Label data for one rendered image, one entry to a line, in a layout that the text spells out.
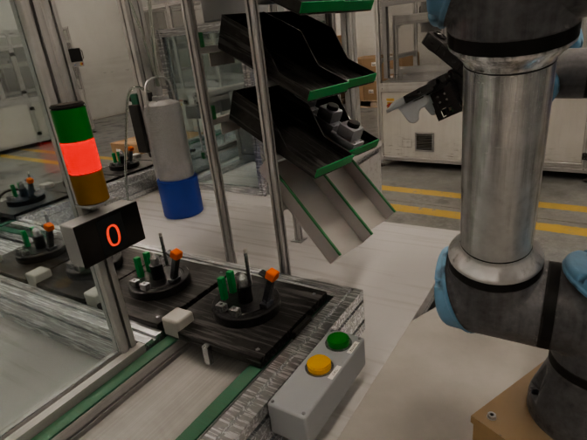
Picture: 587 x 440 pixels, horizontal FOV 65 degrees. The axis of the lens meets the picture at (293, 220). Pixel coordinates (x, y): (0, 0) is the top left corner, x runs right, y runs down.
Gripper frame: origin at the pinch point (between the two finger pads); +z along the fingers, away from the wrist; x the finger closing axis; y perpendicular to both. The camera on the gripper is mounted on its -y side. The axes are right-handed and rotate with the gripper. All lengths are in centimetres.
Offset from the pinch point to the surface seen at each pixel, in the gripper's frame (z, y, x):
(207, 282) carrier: 39, 19, -40
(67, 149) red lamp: 15, -12, -65
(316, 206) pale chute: 23.6, 13.8, -13.2
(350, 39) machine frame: 78, -48, 110
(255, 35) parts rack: 8.9, -23.1, -24.1
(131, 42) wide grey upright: 110, -74, 13
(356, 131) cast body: 11.3, 1.4, -3.2
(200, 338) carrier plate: 25, 26, -54
